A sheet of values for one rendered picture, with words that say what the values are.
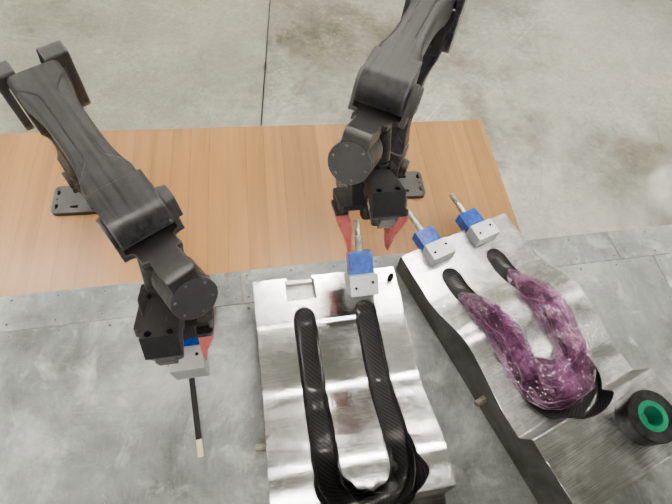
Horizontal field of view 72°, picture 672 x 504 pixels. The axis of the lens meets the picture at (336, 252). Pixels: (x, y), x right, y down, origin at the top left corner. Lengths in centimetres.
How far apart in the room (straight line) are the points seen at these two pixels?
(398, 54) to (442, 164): 54
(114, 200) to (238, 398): 44
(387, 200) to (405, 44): 21
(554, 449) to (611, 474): 9
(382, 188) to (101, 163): 33
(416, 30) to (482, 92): 197
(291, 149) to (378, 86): 54
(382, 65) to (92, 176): 37
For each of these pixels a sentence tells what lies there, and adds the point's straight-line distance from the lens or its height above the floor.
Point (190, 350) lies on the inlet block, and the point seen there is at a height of 96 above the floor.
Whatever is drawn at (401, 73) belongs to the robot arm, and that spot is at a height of 125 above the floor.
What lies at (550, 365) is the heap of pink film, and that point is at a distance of 89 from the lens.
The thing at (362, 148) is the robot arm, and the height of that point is 122.
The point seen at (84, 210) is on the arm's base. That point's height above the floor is 81.
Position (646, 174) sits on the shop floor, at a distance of 271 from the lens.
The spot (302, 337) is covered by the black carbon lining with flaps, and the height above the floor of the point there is 88.
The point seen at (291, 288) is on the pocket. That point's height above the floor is 86.
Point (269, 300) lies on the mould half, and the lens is 83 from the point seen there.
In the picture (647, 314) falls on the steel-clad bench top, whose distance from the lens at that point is 117.
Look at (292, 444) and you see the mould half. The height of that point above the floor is 92.
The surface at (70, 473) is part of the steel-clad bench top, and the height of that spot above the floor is 80.
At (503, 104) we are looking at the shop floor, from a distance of 265.
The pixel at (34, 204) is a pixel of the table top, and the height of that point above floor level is 80.
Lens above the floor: 165
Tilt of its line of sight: 61 degrees down
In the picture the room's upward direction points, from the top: 9 degrees clockwise
